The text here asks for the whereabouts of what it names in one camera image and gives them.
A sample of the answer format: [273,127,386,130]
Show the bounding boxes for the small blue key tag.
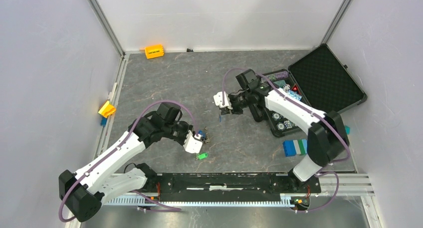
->
[198,130,205,137]

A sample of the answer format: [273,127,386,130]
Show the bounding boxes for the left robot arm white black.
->
[58,100,205,223]

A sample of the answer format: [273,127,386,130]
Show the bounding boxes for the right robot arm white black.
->
[213,69,351,192]

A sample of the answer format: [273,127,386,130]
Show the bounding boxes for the blue green white block stack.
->
[282,139,307,157]

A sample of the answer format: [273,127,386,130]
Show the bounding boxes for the yellow orange block at left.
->
[98,100,116,118]

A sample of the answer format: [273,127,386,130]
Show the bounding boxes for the small blue block at left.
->
[100,117,107,127]

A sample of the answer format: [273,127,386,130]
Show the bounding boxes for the orange box at back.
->
[144,44,165,59]

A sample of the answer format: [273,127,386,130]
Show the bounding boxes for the black poker chip case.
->
[247,43,368,138]

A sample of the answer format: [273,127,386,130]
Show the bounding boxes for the small teal cube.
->
[344,126,350,135]

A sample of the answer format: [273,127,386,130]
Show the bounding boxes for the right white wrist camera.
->
[213,91,232,110]

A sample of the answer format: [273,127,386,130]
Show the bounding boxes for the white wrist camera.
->
[213,91,232,110]
[183,131,203,154]

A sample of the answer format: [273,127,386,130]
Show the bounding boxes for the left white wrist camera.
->
[183,131,203,154]

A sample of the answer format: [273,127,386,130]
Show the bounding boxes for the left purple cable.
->
[58,99,199,223]

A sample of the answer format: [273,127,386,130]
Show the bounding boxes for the purple cable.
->
[222,67,352,214]
[58,99,199,223]

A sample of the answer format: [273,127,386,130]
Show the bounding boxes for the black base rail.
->
[141,172,321,202]

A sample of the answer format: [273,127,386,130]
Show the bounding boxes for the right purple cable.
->
[222,67,352,214]

